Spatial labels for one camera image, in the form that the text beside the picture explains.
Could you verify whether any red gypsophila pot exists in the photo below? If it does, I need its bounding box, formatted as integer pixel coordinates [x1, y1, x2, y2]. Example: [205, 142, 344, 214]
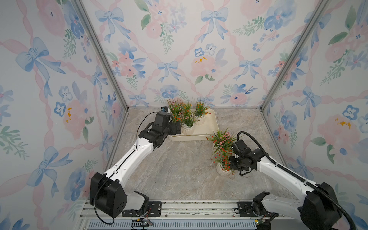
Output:
[211, 148, 234, 176]

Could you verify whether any large pink gypsophila pot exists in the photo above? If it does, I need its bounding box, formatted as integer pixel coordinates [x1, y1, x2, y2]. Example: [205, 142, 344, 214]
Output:
[206, 129, 236, 155]

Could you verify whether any pink gypsophila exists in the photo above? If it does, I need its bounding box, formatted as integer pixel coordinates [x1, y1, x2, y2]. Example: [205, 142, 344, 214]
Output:
[167, 98, 184, 116]

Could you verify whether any orange gypsophila pot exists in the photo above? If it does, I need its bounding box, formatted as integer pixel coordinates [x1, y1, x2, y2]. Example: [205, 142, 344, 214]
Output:
[195, 101, 210, 125]
[172, 112, 182, 124]
[181, 102, 192, 119]

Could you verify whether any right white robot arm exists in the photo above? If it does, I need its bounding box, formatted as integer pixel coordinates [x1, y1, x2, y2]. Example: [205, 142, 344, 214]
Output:
[230, 151, 343, 230]

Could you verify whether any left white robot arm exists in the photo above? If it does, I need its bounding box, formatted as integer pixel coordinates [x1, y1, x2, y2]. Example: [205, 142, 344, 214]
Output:
[89, 121, 181, 218]

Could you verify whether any cream plastic storage box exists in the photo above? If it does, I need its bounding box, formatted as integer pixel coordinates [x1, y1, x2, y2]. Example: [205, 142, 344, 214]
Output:
[168, 109, 219, 142]

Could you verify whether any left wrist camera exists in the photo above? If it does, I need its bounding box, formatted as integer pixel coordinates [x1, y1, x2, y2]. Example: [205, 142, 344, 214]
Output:
[152, 106, 171, 132]

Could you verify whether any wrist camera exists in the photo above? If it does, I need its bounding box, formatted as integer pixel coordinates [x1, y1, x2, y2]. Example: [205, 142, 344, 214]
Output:
[152, 106, 171, 132]
[232, 140, 251, 158]

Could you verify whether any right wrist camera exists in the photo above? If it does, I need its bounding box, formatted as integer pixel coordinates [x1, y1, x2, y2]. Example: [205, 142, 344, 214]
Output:
[232, 140, 251, 158]

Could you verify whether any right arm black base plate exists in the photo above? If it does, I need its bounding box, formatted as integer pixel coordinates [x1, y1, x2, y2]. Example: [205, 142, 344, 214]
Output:
[234, 201, 257, 217]

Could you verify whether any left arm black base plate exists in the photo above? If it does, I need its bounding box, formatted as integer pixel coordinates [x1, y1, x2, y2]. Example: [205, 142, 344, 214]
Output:
[121, 201, 162, 218]

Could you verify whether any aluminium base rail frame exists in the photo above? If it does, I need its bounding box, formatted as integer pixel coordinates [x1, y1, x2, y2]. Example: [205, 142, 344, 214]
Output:
[75, 200, 307, 230]

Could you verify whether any black corrugated cable conduit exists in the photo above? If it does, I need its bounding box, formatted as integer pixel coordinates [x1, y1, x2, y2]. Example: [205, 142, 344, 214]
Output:
[237, 131, 357, 230]

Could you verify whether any left aluminium corner post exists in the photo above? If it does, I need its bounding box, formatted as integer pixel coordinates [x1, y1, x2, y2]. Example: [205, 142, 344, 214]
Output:
[71, 0, 129, 111]

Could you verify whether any aluminium corner post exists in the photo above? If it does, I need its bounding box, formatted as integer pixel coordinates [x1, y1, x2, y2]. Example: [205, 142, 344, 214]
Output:
[260, 0, 331, 111]
[71, 0, 129, 111]

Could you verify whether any right aluminium corner post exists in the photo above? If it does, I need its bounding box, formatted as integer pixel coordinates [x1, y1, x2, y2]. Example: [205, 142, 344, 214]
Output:
[260, 0, 331, 111]

